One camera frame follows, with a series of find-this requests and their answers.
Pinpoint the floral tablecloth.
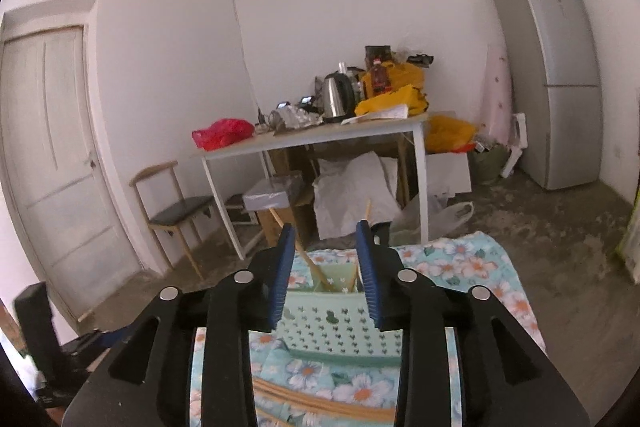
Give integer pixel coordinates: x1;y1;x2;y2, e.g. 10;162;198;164
186;231;549;427

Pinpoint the silver refrigerator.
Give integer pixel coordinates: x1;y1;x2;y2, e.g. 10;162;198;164
489;0;604;191

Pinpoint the white carton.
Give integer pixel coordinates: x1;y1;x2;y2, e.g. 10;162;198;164
424;149;474;198

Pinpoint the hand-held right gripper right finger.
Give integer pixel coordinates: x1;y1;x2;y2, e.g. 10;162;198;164
355;220;592;427

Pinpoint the yellow plastic bag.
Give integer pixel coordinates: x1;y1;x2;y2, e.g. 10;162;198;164
427;114;479;154

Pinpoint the steel electric kettle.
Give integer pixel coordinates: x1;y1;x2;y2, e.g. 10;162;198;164
319;71;357;124

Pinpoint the printed rice bag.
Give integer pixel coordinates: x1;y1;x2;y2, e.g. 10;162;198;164
616;189;640;284

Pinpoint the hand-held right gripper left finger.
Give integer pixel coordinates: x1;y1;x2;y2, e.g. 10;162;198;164
62;223;297;427

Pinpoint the pink rolled mat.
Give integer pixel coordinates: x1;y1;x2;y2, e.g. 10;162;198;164
479;44;516;144

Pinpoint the grey flat box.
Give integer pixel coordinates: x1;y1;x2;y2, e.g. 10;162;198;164
242;171;306;214

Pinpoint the white table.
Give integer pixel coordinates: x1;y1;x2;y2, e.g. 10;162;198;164
192;111;432;262

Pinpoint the wooden chair with dark seat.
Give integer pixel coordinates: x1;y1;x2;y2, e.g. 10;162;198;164
130;160;246;282

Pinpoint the white plastic board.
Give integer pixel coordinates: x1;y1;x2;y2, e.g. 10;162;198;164
499;111;529;178

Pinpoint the green plastic utensil basket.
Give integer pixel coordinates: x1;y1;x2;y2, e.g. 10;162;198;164
249;257;407;369

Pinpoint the crumpled foil clutter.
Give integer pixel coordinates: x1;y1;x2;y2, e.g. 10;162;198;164
256;99;325;134

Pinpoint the green bucket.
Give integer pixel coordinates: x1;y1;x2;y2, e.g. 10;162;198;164
469;142;511;186

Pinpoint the clear plastic bag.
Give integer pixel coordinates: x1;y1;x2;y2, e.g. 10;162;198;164
389;196;474;247

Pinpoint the yellow bag with papers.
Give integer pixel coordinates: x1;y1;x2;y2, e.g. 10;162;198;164
354;61;431;118

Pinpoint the white sack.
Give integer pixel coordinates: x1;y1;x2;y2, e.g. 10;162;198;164
312;151;402;241

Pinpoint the brown drink bottle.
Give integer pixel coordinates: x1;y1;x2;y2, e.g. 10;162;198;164
369;59;394;98

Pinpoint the red plastic bag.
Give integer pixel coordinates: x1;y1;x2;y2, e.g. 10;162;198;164
192;118;255;152

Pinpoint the white door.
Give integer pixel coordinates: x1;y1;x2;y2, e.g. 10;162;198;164
0;24;145;325

